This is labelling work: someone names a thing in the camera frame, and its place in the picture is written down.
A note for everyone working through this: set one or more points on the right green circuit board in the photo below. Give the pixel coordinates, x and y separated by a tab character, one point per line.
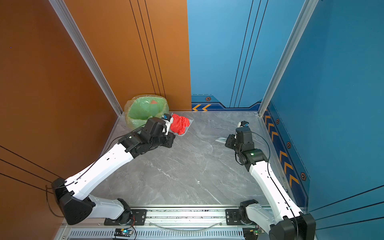
252	233

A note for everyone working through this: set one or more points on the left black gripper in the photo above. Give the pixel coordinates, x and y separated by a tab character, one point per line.
170	137

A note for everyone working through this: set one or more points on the red paper ball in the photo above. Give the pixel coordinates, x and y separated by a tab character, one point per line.
180	123

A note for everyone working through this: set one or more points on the left aluminium corner post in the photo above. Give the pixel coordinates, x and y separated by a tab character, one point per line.
75	34

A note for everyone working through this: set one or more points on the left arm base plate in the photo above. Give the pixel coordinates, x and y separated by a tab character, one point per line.
135	217

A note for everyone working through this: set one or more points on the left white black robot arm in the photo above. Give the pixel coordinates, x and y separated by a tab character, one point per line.
73	195

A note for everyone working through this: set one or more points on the right aluminium corner post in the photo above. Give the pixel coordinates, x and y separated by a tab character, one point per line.
295	36

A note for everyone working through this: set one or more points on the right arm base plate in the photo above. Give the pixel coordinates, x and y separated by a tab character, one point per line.
232	216

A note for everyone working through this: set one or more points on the aluminium corner post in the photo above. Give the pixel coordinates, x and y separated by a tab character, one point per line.
75	34
295	36

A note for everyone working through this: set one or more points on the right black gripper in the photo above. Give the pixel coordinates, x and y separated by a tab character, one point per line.
230	138

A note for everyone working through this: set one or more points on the green circuit board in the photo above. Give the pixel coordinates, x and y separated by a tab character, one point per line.
124	233
252	233

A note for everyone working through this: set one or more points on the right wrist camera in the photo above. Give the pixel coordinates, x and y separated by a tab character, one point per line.
243	124

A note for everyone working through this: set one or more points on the left green circuit board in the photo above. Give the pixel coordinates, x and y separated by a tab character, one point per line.
124	233

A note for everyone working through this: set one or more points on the grey-blue hand brush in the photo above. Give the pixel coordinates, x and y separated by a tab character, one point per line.
221	140

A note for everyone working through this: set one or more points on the aluminium front rail frame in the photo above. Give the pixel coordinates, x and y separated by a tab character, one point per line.
200	222

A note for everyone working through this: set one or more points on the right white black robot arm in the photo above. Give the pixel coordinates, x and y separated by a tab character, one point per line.
285	221

